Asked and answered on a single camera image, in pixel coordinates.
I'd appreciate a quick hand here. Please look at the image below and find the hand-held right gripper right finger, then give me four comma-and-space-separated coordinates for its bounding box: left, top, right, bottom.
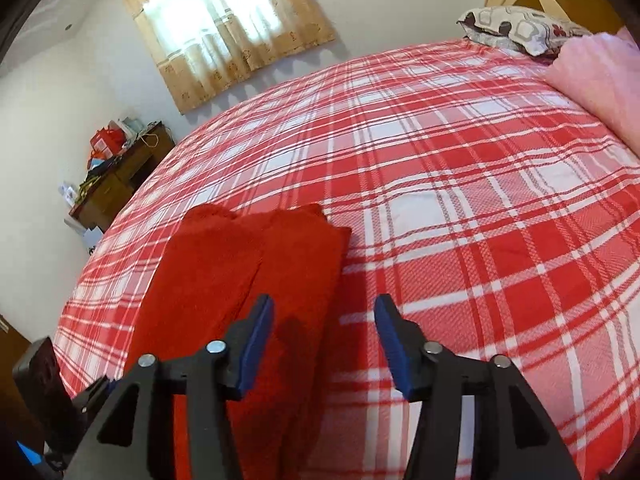
374, 294, 583, 480

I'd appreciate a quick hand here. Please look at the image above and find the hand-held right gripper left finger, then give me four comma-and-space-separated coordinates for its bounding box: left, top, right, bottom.
65, 294, 276, 480

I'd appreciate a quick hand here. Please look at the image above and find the red knit sweater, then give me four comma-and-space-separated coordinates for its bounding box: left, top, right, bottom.
122, 203, 352, 480

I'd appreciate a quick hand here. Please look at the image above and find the brown wooden door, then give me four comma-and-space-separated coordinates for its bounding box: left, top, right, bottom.
0, 314, 32, 441

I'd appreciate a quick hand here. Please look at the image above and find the bed with red plaid sheet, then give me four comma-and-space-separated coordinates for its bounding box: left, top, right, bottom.
52, 37, 640, 480

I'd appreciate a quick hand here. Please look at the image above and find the brown wooden desk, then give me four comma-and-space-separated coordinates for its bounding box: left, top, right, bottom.
69, 121, 176, 234

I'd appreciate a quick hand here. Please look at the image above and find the red gift bag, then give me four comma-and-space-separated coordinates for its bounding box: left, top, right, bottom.
90, 128, 126, 159

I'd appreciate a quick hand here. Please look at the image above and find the beige patterned curtain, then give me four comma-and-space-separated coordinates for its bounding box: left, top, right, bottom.
116, 0, 337, 116

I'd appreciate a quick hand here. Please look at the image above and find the pink blanket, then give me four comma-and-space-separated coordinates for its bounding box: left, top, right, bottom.
542, 27, 640, 157

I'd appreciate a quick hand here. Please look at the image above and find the patterned pillow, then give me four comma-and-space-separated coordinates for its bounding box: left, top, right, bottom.
457, 6, 594, 57

